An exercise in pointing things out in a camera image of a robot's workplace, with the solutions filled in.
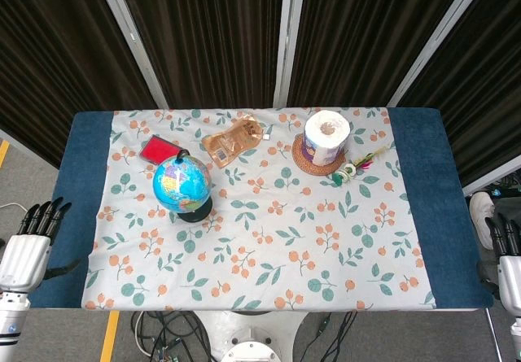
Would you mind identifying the wrapped toilet paper roll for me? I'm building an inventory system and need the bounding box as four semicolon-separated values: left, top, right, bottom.
301;109;352;167

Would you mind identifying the white shoe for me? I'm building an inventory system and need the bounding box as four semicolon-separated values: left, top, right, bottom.
469;191;497;251

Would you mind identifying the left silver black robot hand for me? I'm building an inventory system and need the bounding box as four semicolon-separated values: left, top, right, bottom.
0;197;82;294

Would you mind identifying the dark pleated curtain panel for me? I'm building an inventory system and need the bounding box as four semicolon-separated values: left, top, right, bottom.
287;0;475;109
113;0;286;109
0;0;158;168
396;0;521;186

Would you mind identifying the brown spouted drink pouch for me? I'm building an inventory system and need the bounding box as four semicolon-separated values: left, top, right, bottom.
201;114;273;169

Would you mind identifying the feather shuttlecock green base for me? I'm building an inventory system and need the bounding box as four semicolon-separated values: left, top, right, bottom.
329;146;390;187

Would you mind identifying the blue fabric table cover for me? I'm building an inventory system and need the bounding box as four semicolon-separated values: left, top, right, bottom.
27;107;496;310

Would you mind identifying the red flat case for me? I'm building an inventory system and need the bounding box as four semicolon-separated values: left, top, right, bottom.
138;134;181;165

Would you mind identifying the white table leg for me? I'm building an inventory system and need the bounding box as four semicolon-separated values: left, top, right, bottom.
484;307;502;362

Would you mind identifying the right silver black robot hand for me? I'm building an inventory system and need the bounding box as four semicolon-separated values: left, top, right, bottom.
478;212;521;310

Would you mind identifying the black floor cable bundle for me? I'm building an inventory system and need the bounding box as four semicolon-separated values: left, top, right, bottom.
129;311;212;362
296;311;359;362

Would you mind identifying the blue desk globe black stand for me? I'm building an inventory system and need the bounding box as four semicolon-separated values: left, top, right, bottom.
152;149;214;224

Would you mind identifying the floral leaf fruit tablecloth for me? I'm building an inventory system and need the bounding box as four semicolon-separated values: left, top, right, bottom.
81;107;437;312

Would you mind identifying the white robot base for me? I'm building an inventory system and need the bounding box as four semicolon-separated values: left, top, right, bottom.
195;311;310;362

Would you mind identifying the round woven rattan coaster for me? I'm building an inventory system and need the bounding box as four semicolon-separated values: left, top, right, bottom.
291;133;347;175

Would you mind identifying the white partition frame post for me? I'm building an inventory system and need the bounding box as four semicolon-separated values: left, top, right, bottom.
92;0;169;109
386;0;501;109
272;0;307;109

